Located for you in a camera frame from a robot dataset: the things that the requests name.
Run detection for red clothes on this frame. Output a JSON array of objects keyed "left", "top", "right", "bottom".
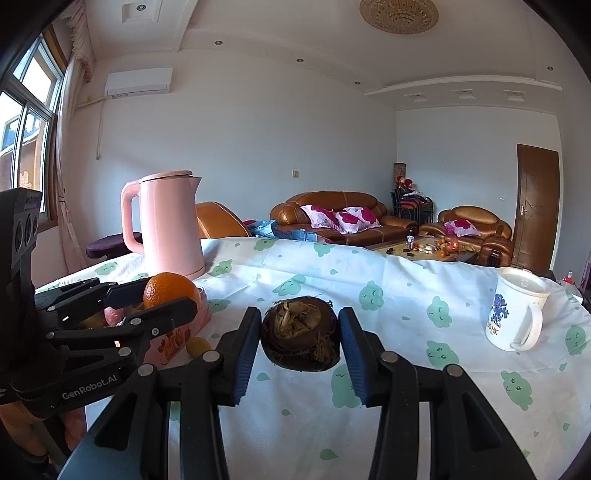
[{"left": 397, "top": 176, "right": 426, "bottom": 197}]

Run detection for pink floral pillow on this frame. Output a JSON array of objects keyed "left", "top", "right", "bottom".
[
  {"left": 335, "top": 206, "right": 382, "bottom": 233},
  {"left": 443, "top": 219, "right": 481, "bottom": 237},
  {"left": 301, "top": 204, "right": 340, "bottom": 228}
]

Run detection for white tablecloth with green print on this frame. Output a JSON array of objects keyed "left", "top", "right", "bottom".
[{"left": 34, "top": 236, "right": 591, "bottom": 480}]

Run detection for brown leather sofa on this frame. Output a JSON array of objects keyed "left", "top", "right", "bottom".
[{"left": 270, "top": 191, "right": 419, "bottom": 247}]

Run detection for purple stool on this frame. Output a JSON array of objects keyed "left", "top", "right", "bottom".
[{"left": 86, "top": 233, "right": 144, "bottom": 259}]

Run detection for person's left hand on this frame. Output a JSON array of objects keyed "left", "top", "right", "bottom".
[{"left": 0, "top": 401, "right": 88, "bottom": 462}]

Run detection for pink electric kettle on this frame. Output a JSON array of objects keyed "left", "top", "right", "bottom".
[{"left": 121, "top": 170, "right": 206, "bottom": 280}]

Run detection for pink metal tin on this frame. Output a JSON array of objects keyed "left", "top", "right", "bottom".
[{"left": 104, "top": 286, "right": 213, "bottom": 367}]

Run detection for beige curtain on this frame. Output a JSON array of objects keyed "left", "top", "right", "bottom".
[{"left": 48, "top": 0, "right": 98, "bottom": 274}]

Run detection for brown wooden door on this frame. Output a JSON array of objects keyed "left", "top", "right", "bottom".
[{"left": 512, "top": 143, "right": 561, "bottom": 275}]

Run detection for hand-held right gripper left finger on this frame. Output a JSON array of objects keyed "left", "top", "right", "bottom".
[{"left": 58, "top": 307, "right": 263, "bottom": 480}]

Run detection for blue cloth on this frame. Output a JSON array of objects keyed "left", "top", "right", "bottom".
[{"left": 245, "top": 219, "right": 319, "bottom": 241}]

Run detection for coffee table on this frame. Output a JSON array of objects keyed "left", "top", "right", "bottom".
[{"left": 367, "top": 235, "right": 478, "bottom": 265}]

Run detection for bumpy orange mandarin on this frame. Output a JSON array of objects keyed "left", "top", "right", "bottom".
[{"left": 143, "top": 272, "right": 202, "bottom": 311}]

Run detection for round gold ceiling lamp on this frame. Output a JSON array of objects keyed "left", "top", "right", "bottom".
[{"left": 359, "top": 0, "right": 439, "bottom": 34}]

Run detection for window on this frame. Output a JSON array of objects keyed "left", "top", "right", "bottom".
[{"left": 0, "top": 32, "right": 65, "bottom": 222}]

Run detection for stacked black chairs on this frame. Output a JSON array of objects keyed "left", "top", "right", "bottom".
[{"left": 390, "top": 187, "right": 434, "bottom": 224}]

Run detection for white mug with blue print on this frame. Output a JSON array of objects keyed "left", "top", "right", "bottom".
[{"left": 485, "top": 267, "right": 551, "bottom": 352}]

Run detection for brown leather armchair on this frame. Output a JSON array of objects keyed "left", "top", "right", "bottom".
[{"left": 419, "top": 205, "right": 514, "bottom": 267}]

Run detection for orange leather chair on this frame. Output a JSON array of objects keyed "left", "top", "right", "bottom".
[{"left": 196, "top": 201, "right": 252, "bottom": 240}]

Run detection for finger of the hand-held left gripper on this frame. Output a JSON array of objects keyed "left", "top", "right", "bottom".
[
  {"left": 34, "top": 277, "right": 151, "bottom": 324},
  {"left": 46, "top": 298, "right": 199, "bottom": 357}
]

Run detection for white air conditioner pipe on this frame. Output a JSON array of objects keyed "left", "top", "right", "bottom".
[{"left": 76, "top": 95, "right": 109, "bottom": 161}]

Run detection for white air conditioner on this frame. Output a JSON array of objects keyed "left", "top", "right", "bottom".
[{"left": 105, "top": 68, "right": 173, "bottom": 99}]

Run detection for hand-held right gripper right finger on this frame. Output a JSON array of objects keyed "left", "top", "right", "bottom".
[{"left": 338, "top": 307, "right": 539, "bottom": 480}]

